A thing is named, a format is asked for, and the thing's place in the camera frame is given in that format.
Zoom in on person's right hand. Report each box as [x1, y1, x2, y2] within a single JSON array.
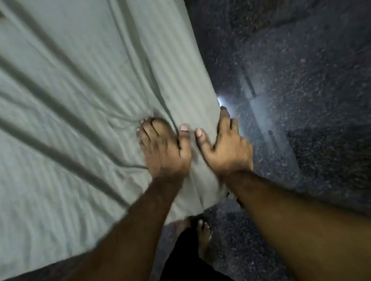
[[191, 103, 257, 180]]

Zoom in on person's black trousers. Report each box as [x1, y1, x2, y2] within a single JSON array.
[[139, 219, 255, 281]]

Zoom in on person's left forearm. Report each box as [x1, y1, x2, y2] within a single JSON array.
[[0, 175, 199, 281]]

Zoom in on person's bare foot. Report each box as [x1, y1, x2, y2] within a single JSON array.
[[193, 218, 216, 259]]

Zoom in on pale green striped bed sheet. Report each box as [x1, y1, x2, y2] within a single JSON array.
[[0, 0, 242, 281]]

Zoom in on person's right forearm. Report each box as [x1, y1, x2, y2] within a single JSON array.
[[220, 151, 371, 281]]

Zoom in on person's left hand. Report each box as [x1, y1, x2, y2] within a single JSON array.
[[134, 112, 197, 187]]

